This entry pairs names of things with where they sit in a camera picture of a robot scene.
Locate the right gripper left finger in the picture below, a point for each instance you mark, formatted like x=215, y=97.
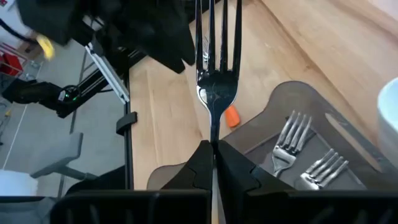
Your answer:
x=196, y=174

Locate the black frame clamp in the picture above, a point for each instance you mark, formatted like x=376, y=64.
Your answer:
x=126, y=123

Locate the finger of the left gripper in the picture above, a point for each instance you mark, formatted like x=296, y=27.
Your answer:
x=183, y=40
x=166, y=53

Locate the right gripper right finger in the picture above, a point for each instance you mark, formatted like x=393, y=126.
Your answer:
x=236, y=177

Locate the red metal rack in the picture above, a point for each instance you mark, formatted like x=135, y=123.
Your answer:
x=12, y=63

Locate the grey chair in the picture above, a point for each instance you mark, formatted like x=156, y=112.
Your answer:
x=59, y=152

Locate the black aluminium table frame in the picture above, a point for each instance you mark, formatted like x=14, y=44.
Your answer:
x=128, y=155

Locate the white plastic bin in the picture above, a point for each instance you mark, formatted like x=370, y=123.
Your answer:
x=390, y=124

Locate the translucent grey plastic bin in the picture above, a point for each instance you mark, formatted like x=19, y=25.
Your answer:
x=280, y=96

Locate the silver rail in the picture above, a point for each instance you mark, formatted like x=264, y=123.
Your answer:
x=109, y=74

